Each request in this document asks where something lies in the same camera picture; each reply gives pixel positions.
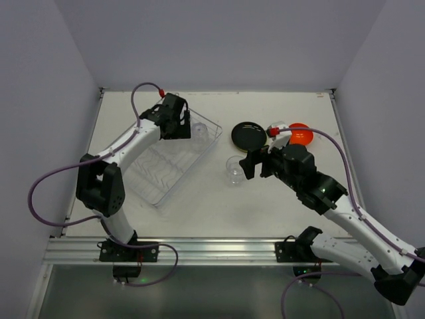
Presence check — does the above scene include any aluminium front rail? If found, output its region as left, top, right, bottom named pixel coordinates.
left=42, top=237, right=336, bottom=266

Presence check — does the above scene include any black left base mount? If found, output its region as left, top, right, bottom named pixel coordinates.
left=97, top=239, right=159, bottom=282

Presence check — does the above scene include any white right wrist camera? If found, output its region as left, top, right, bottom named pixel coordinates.
left=266, top=121, right=292, bottom=154

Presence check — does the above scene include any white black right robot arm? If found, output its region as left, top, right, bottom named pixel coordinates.
left=240, top=144, right=424, bottom=306

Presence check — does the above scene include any green round plate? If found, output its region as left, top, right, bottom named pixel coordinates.
left=236, top=145, right=269, bottom=153

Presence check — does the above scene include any clear dish rack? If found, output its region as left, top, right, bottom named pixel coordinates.
left=124, top=110, right=222, bottom=207

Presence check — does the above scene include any black round plate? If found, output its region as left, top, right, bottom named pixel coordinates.
left=230, top=122, right=268, bottom=150

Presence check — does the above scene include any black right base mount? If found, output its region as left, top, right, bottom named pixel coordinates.
left=274, top=226, right=331, bottom=276

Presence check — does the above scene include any orange plastic bowl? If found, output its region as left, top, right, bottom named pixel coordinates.
left=289, top=123, right=313, bottom=146

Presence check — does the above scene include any clear glass cup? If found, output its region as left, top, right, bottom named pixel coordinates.
left=226, top=156, right=246, bottom=185
left=191, top=122, right=209, bottom=152

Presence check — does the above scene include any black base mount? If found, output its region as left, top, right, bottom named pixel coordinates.
left=274, top=226, right=331, bottom=276
left=97, top=239, right=159, bottom=282

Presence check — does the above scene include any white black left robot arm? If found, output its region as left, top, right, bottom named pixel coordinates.
left=76, top=93, right=191, bottom=245

